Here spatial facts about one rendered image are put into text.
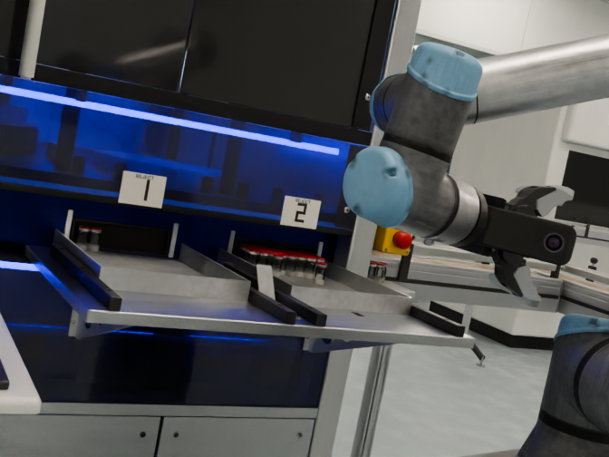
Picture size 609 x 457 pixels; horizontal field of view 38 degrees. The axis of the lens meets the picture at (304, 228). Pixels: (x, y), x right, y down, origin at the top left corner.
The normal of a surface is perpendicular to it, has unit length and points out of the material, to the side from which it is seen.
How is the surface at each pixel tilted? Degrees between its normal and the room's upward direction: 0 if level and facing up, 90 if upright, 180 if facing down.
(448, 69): 86
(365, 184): 82
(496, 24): 90
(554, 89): 109
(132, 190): 90
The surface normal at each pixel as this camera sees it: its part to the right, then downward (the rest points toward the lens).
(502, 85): 0.10, 0.04
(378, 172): -0.70, -0.21
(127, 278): 0.46, 0.18
